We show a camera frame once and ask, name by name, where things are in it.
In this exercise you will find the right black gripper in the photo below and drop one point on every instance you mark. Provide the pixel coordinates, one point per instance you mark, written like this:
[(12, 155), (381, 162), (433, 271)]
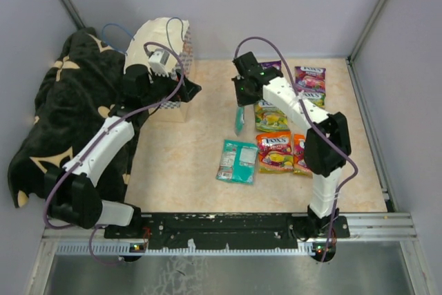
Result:
[(240, 100)]

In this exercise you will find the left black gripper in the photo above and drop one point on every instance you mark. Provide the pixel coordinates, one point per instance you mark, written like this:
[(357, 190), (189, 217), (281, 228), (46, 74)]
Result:
[(186, 92)]

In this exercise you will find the teal snack packet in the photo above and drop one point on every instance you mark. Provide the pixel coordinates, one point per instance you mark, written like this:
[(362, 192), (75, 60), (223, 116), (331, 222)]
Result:
[(237, 162), (239, 120)]

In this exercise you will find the green Fox's candy packet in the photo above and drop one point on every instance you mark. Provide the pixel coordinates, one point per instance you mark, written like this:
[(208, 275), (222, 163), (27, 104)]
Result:
[(268, 118)]

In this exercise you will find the purple snack packet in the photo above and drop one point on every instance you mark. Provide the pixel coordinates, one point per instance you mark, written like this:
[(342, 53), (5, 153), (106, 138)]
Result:
[(269, 64), (310, 79)]

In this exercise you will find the blue checkered paper bag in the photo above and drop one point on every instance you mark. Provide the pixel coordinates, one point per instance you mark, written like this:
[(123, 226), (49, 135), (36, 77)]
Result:
[(168, 33)]

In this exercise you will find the orange snack packet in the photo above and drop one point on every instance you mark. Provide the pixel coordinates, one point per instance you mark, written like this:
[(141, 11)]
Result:
[(300, 166), (274, 152)]

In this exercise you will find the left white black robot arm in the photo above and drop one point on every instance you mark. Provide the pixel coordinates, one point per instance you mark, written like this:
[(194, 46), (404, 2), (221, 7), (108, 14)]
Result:
[(72, 197)]

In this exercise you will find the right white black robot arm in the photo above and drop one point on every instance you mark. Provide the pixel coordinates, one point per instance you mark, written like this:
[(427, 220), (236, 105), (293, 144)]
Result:
[(327, 146)]

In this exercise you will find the black floral blanket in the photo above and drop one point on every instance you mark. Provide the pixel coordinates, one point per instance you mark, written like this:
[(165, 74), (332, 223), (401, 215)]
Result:
[(75, 97)]

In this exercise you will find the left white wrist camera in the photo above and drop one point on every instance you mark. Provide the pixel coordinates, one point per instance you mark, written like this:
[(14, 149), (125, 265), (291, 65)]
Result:
[(157, 62)]

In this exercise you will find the aluminium frame rail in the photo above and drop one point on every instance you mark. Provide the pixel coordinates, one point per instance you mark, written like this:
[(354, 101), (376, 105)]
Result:
[(380, 226)]

